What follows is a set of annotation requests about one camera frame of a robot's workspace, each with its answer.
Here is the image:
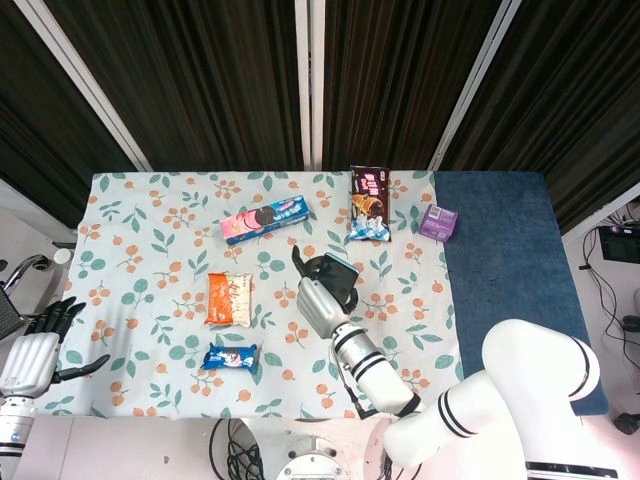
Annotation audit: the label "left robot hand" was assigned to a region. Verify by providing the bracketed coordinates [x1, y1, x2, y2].
[0, 296, 111, 399]

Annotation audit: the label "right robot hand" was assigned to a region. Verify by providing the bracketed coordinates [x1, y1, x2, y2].
[291, 244, 360, 337]

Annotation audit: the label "black smartphone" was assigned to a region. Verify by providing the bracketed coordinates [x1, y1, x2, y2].
[315, 252, 359, 307]

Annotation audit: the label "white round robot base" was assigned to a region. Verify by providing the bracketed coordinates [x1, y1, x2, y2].
[274, 432, 349, 480]

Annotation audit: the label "black mesh panel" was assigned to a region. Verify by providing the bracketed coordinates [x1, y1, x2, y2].
[0, 287, 29, 341]

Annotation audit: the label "orange white snack bag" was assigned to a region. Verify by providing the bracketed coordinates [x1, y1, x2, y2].
[204, 271, 254, 329]

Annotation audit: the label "pink blue cookie box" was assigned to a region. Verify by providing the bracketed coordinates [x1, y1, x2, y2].
[219, 194, 311, 246]

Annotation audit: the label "blue cookie packet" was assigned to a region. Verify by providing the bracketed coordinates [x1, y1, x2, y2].
[200, 342, 260, 374]

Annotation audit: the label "brown chocolate snack bag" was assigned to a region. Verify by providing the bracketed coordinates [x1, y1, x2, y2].
[347, 165, 392, 243]

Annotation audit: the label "small purple box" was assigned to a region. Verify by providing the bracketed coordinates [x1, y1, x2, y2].
[417, 203, 460, 244]

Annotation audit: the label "floral tablecloth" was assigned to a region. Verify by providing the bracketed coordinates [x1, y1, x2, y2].
[43, 171, 471, 420]

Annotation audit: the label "dark pleated curtain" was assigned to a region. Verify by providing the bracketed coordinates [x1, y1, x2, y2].
[0, 0, 640, 234]

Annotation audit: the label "black monitor device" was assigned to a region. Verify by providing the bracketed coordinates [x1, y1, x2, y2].
[598, 225, 640, 261]

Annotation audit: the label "tangled black cables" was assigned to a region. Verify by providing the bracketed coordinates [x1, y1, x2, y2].
[208, 418, 266, 480]

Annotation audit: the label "white frame post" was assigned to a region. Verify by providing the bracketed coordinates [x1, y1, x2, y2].
[293, 0, 326, 171]
[428, 0, 522, 171]
[13, 0, 152, 173]

